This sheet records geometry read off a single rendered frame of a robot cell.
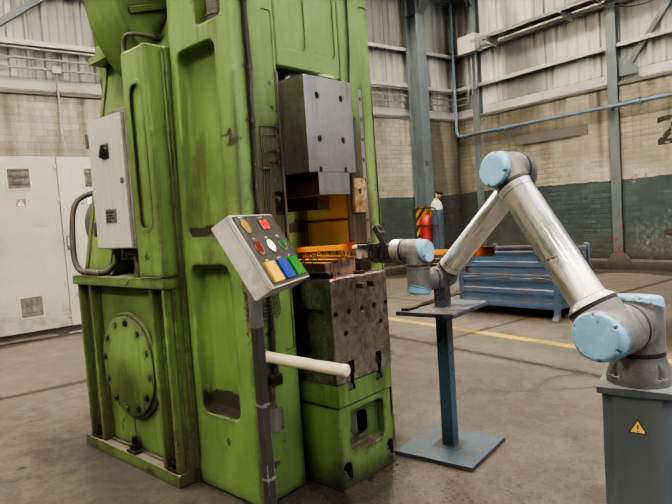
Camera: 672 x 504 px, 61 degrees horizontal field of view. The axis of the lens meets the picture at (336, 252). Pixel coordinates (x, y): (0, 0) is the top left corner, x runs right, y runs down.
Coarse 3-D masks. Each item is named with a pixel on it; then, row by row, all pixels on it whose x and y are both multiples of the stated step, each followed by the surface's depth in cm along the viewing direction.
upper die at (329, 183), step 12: (288, 180) 249; (300, 180) 244; (312, 180) 239; (324, 180) 240; (336, 180) 245; (348, 180) 251; (288, 192) 250; (300, 192) 245; (312, 192) 240; (324, 192) 240; (336, 192) 245; (348, 192) 251
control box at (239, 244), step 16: (224, 224) 182; (240, 224) 185; (256, 224) 196; (272, 224) 209; (224, 240) 183; (240, 240) 181; (256, 240) 188; (272, 240) 200; (240, 256) 181; (256, 256) 181; (272, 256) 192; (288, 256) 204; (240, 272) 182; (256, 272) 180; (256, 288) 181; (272, 288) 179; (288, 288) 206
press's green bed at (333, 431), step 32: (320, 384) 243; (352, 384) 245; (384, 384) 260; (320, 416) 246; (352, 416) 251; (384, 416) 261; (320, 448) 247; (352, 448) 248; (384, 448) 260; (320, 480) 249; (352, 480) 243
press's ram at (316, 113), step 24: (288, 96) 237; (312, 96) 235; (336, 96) 246; (288, 120) 239; (312, 120) 235; (336, 120) 246; (288, 144) 240; (312, 144) 234; (336, 144) 245; (288, 168) 241; (312, 168) 234; (336, 168) 245
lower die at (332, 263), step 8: (320, 256) 254; (328, 256) 251; (336, 256) 247; (352, 256) 253; (320, 264) 241; (328, 264) 241; (336, 264) 245; (344, 264) 249; (352, 264) 253; (336, 272) 245; (344, 272) 249; (352, 272) 253
